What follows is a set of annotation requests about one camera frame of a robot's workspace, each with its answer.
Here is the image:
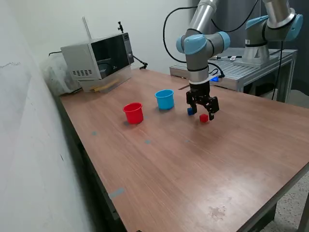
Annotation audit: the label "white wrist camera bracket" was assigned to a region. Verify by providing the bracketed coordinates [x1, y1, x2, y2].
[209, 70, 225, 83]

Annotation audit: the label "aluminium robot base table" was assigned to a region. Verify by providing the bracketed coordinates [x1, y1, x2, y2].
[169, 47, 298, 103]

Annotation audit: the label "cable with silver connector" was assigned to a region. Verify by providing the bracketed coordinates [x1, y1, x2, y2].
[211, 55, 243, 61]

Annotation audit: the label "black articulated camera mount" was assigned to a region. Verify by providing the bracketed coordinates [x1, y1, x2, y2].
[117, 21, 149, 71]

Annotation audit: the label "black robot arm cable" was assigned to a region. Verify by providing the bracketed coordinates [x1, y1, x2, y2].
[163, 0, 260, 65]

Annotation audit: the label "clear acrylic stand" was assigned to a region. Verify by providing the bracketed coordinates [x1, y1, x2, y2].
[78, 66, 133, 94]

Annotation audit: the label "blue plastic cup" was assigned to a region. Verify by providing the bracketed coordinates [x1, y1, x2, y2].
[154, 89, 175, 110]

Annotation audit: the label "wooden sticks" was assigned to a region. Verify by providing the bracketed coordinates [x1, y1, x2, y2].
[89, 78, 120, 93]

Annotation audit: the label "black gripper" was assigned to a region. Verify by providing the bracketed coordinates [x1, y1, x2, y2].
[186, 81, 220, 121]

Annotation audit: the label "black hanging cable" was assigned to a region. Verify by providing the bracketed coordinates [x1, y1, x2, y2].
[270, 41, 285, 101]

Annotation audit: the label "silver microwave oven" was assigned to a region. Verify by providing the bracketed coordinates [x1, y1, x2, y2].
[60, 32, 135, 82]

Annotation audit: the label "grey metal table frame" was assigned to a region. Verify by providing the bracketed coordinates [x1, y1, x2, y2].
[55, 95, 309, 232]

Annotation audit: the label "long grey-blue tape strip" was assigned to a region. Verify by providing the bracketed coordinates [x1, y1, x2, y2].
[108, 187, 125, 200]

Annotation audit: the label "thin white rod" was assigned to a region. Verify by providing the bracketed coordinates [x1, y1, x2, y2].
[82, 16, 93, 42]

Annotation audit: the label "red plastic cup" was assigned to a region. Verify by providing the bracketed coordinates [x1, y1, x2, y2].
[122, 102, 145, 125]

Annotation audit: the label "dark grey curtain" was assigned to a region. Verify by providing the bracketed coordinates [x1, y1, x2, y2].
[190, 0, 309, 92]

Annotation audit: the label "clear plastic storage box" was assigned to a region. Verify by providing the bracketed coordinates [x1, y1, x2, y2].
[40, 52, 83, 96]

